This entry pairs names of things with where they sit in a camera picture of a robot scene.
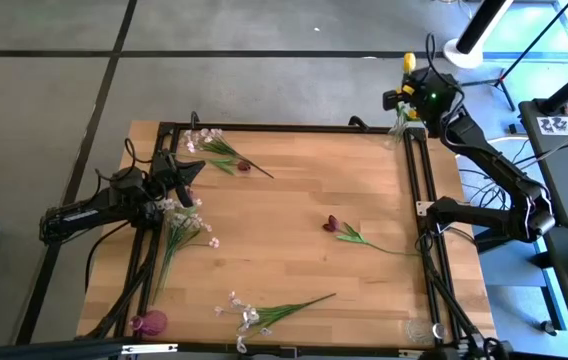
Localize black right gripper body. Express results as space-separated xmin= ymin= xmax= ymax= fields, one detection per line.
xmin=410 ymin=67 xmax=465 ymax=139

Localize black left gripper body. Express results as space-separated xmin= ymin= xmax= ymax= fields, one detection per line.
xmin=151 ymin=148 xmax=181 ymax=201

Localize white blossom spray green stems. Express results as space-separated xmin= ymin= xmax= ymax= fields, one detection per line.
xmin=182 ymin=127 xmax=276 ymax=180
xmin=151 ymin=196 xmax=221 ymax=305
xmin=213 ymin=291 xmax=338 ymax=354

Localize dark red artificial tulip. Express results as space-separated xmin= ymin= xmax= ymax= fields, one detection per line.
xmin=206 ymin=157 xmax=253 ymax=177
xmin=321 ymin=214 xmax=423 ymax=258

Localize round clear glass vase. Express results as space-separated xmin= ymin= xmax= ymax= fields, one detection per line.
xmin=404 ymin=316 xmax=446 ymax=345

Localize tall clear glass vase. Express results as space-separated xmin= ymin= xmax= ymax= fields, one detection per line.
xmin=382 ymin=117 xmax=411 ymax=152

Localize purple glass vase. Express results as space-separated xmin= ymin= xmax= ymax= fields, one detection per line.
xmin=129 ymin=309 xmax=170 ymax=338

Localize white floor stand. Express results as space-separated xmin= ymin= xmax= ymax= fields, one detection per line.
xmin=442 ymin=0 xmax=515 ymax=70

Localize thin black tripod stand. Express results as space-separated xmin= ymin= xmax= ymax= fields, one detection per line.
xmin=460 ymin=0 xmax=568 ymax=112

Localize black pole on white stand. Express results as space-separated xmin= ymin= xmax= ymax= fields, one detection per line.
xmin=455 ymin=0 xmax=499 ymax=54

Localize black crossbar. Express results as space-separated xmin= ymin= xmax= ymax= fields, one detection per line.
xmin=0 ymin=337 xmax=568 ymax=360

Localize black floor cable tangle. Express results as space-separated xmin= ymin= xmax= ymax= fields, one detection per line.
xmin=458 ymin=137 xmax=568 ymax=211

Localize black aluminium table frame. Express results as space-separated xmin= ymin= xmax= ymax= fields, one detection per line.
xmin=76 ymin=121 xmax=500 ymax=351

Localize thin black hanging cable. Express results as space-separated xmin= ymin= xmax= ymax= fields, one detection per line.
xmin=83 ymin=219 xmax=133 ymax=296

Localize silver metal bracket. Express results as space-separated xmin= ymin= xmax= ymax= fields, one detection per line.
xmin=120 ymin=342 xmax=179 ymax=356
xmin=397 ymin=348 xmax=458 ymax=360

